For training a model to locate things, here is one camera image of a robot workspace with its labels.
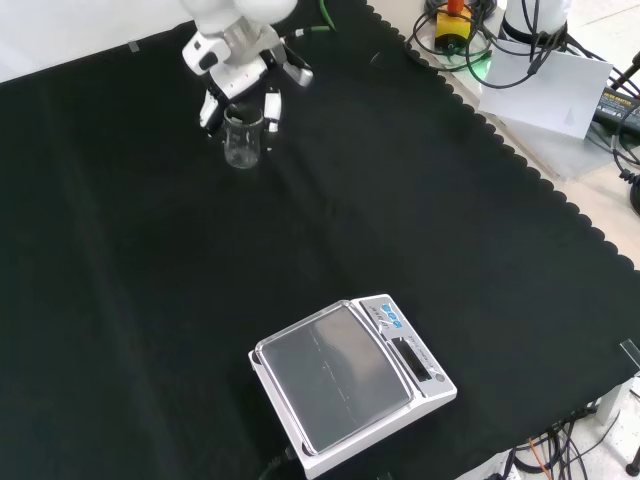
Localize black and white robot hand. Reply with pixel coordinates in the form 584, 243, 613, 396
181, 16, 315, 136

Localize clear glass beaker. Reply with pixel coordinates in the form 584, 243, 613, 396
222, 104, 265, 170

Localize white electronic balance steel pan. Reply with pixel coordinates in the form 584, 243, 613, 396
247, 293, 459, 480

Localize black bench cloth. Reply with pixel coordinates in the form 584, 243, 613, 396
0, 0, 640, 480

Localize yellow stop button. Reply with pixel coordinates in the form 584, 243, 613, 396
434, 0, 474, 54

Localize pale board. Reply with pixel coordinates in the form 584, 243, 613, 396
477, 37, 616, 141

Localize black power adapter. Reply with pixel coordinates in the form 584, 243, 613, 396
591, 86, 640, 135

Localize white bench leg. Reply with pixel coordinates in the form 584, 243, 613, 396
596, 373, 637, 427

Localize green cable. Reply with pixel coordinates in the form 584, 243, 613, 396
294, 0, 342, 37

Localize black cable bundle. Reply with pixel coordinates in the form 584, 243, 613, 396
403, 0, 609, 91

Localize black balance power cord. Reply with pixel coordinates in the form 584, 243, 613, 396
256, 447, 302, 480

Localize orange cable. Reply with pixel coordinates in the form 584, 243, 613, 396
526, 436, 552, 480

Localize black floor cables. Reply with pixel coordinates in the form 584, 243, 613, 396
492, 403, 640, 480

